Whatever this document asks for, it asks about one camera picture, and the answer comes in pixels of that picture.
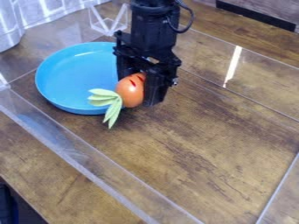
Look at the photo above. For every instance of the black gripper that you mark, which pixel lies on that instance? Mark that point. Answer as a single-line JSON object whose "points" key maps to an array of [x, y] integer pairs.
{"points": [[151, 39]]}

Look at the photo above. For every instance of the orange toy carrot green leaves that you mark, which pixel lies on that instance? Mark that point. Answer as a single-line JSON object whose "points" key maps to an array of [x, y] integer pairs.
{"points": [[127, 96]]}

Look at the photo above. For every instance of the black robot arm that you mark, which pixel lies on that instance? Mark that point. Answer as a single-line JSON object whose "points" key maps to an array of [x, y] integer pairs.
{"points": [[154, 2]]}

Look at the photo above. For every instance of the blue round plastic tray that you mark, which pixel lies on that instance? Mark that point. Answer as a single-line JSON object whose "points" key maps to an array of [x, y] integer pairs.
{"points": [[71, 72]]}

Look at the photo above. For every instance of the dark baseboard strip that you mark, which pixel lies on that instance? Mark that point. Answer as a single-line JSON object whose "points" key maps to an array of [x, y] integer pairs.
{"points": [[277, 22]]}

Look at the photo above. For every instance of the white grey patterned curtain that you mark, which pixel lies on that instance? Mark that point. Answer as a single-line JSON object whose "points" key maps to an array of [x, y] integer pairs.
{"points": [[23, 14]]}

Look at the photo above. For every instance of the clear acrylic triangular bracket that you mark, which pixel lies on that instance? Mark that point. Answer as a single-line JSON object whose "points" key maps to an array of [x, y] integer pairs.
{"points": [[107, 25]]}

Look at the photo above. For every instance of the clear acrylic enclosure panel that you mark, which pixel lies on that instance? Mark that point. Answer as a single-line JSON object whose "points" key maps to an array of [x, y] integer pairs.
{"points": [[153, 207]]}

